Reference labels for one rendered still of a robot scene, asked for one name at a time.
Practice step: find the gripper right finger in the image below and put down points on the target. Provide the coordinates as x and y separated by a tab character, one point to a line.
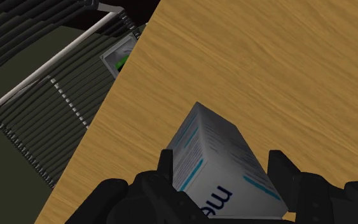
309	192

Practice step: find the grey box with green item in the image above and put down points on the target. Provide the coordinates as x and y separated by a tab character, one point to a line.
119	57

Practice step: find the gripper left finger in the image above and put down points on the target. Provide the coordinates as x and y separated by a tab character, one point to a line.
154	192

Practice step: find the white box with teal stripes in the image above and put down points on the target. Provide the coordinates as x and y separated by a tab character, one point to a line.
222	167

